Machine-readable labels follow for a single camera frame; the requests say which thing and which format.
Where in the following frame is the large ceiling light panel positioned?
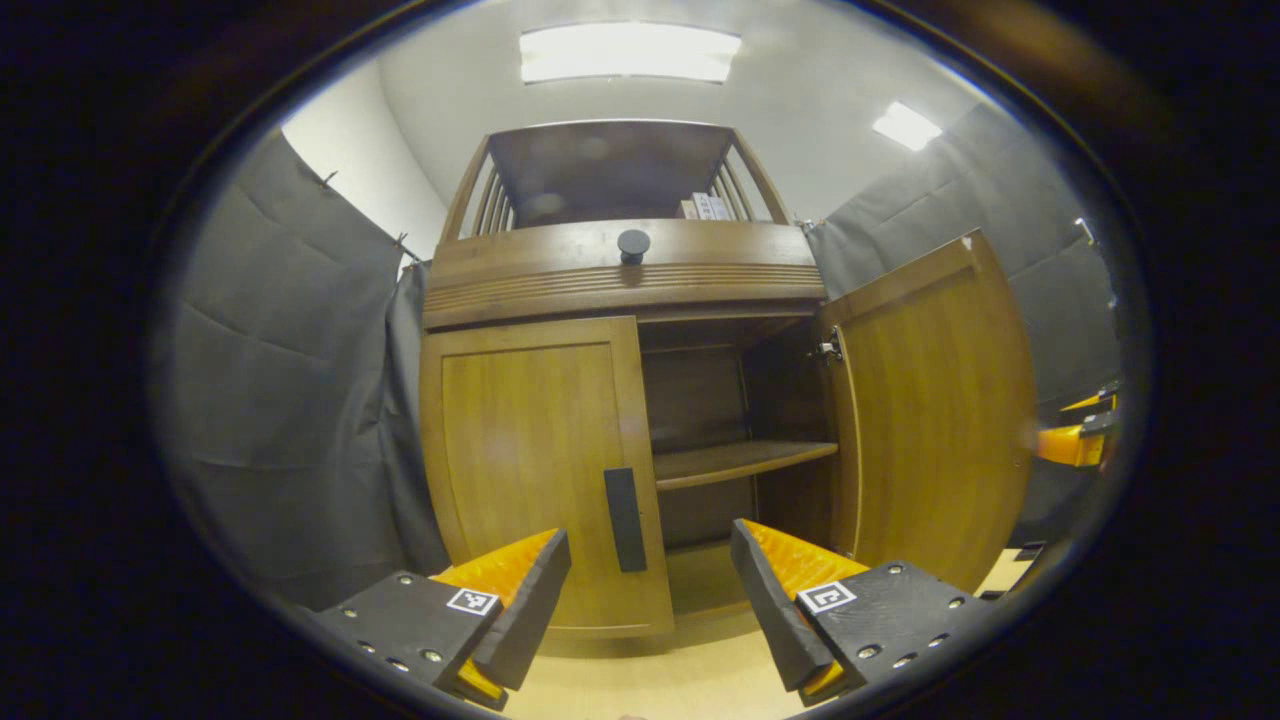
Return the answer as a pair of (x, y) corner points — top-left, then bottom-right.
(518, 23), (743, 85)

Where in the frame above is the wooden shoe cabinet door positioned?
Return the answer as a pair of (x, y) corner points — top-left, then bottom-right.
(420, 316), (676, 639)
(815, 230), (1039, 593)

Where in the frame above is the wooden double-door shoe cabinet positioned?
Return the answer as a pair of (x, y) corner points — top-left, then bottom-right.
(418, 120), (1039, 641)

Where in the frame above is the black backdrop cloth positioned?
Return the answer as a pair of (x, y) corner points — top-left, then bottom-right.
(165, 100), (1126, 611)

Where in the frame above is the black door handle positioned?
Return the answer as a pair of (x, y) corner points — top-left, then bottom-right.
(603, 466), (649, 573)

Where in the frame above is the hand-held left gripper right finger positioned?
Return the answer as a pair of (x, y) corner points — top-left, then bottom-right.
(730, 517), (996, 706)

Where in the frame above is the small ceiling light panel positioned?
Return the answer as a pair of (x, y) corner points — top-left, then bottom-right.
(872, 100), (943, 153)

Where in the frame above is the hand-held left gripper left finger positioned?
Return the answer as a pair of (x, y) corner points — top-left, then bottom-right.
(315, 527), (573, 711)

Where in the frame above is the wooden inner cabinet shelf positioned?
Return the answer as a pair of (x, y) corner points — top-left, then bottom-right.
(652, 440), (839, 491)

